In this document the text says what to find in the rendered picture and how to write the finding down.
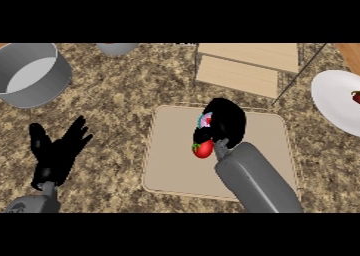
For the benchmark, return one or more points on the grey metal pot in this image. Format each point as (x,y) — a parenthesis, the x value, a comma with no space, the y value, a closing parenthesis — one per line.
(28,75)

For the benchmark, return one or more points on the white plate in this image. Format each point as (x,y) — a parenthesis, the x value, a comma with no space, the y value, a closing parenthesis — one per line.
(338,100)

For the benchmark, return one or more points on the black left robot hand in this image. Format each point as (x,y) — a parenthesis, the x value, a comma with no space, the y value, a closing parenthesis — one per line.
(57,150)

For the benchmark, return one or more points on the beige square tray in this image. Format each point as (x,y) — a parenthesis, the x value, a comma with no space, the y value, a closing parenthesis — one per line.
(183,166)

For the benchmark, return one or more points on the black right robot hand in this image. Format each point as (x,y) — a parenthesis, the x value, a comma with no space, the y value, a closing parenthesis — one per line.
(227,120)

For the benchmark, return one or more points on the red tomato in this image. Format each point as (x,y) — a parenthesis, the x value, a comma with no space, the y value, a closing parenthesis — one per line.
(202,149)

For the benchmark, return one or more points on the pink frosted cupcake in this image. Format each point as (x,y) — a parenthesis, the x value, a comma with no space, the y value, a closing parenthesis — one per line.
(205,119)

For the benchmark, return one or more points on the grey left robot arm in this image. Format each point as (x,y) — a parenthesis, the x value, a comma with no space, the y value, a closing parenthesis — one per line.
(35,201)

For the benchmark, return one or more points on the small grey bowl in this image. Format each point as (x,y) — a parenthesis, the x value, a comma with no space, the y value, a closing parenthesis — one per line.
(116,47)

